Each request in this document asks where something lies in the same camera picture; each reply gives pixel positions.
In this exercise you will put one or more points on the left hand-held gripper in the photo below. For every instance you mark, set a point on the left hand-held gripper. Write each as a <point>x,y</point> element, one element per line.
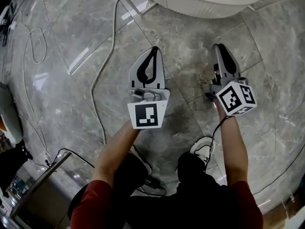
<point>145,114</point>

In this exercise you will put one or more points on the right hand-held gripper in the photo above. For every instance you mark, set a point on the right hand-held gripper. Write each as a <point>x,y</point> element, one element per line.
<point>234,96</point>

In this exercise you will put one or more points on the person's left forearm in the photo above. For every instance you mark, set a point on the person's left forearm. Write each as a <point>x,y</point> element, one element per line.
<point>114,151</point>

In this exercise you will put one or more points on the person's right forearm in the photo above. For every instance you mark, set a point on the person's right forearm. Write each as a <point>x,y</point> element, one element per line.
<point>232,147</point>

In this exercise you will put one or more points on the person's right white shoe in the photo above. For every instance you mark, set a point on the person's right white shoe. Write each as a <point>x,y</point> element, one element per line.
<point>201,147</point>

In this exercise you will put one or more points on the black power adapter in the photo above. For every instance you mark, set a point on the black power adapter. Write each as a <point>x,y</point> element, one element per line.
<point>151,183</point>

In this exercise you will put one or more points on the person's black trousers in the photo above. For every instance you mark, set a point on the person's black trousers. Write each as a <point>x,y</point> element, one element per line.
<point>190,194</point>

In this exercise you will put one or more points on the white power plug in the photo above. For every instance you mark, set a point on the white power plug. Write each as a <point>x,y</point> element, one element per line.
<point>13,25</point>

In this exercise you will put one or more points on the grey-white cushion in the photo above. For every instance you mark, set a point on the grey-white cushion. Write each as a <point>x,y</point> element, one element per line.
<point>9,113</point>

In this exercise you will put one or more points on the black white floor device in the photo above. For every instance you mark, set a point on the black white floor device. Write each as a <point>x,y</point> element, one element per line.
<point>6,15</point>

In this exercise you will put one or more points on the person's red shirt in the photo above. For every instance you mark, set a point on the person's red shirt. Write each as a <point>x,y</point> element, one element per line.
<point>90,206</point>

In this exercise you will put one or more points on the orange cushion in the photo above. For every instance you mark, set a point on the orange cushion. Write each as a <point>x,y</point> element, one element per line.
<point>2,124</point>

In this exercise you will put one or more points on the glass side table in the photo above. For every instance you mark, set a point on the glass side table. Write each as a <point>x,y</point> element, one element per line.
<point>45,190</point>

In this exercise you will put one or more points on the black bag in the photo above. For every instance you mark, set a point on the black bag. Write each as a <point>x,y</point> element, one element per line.
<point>12,161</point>

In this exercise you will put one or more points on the cardboard box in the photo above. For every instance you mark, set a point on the cardboard box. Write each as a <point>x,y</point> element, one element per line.
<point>286,213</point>

